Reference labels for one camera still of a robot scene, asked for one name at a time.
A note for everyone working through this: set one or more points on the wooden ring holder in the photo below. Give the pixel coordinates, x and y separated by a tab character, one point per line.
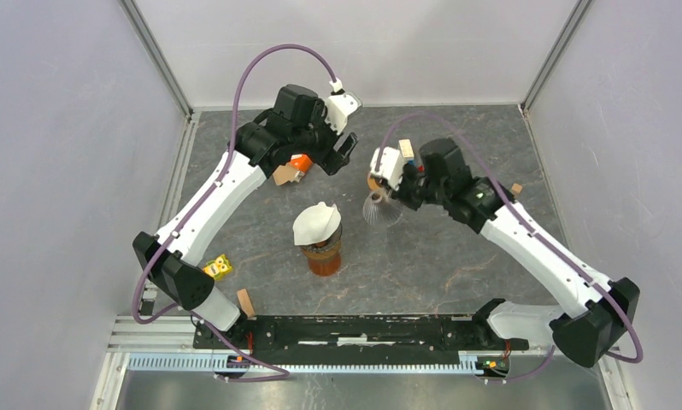
375	183

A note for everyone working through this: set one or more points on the wooden rectangular block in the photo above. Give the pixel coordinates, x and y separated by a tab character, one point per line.
245	303

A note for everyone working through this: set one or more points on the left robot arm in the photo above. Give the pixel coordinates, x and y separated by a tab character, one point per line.
299	123

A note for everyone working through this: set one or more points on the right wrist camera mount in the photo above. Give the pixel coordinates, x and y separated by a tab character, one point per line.
387	164

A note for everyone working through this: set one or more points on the white paper coffee filter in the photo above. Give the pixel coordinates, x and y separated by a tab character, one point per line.
316	224

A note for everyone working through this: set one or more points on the clear glass dripper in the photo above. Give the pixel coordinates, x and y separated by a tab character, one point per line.
380	210

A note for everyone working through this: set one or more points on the dark glass dripper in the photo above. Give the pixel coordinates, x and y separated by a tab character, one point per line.
326	245

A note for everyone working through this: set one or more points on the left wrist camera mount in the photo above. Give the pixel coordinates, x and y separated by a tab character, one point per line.
340	106

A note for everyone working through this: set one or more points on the white slotted cable duct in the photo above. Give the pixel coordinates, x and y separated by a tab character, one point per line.
232	365

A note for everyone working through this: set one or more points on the brown paper coffee filters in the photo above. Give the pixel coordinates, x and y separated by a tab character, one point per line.
286	174

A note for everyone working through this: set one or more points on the coffee filter box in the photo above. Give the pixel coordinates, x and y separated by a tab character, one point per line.
301	162

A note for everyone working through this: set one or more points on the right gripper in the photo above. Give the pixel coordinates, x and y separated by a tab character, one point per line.
400	194

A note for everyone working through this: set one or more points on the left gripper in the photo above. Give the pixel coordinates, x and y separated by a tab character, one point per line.
332	161

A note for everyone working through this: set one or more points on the yellow toy figure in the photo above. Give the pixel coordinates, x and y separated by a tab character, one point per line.
218	268

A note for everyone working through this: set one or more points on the amber glass carafe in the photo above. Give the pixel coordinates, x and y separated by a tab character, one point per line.
323	264

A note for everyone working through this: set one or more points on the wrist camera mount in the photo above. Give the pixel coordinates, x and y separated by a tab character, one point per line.
387	164
340	106

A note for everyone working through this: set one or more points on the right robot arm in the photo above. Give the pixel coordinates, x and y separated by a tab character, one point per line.
592	311

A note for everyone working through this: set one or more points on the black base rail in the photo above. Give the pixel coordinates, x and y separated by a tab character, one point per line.
375	339

